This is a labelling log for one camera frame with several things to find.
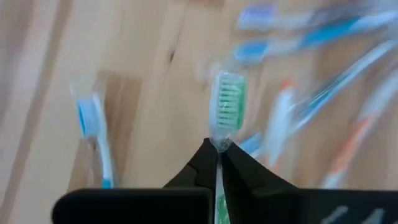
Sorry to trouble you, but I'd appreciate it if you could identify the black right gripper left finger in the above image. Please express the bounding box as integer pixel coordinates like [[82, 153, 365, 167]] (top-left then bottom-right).
[[51, 138, 219, 224]]

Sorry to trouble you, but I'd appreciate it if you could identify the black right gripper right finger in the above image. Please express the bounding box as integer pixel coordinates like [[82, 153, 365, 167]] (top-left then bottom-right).
[[220, 142, 398, 224]]

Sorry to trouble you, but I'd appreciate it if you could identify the green white toothbrush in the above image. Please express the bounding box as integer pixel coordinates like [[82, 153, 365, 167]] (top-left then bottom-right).
[[207, 70, 249, 224]]

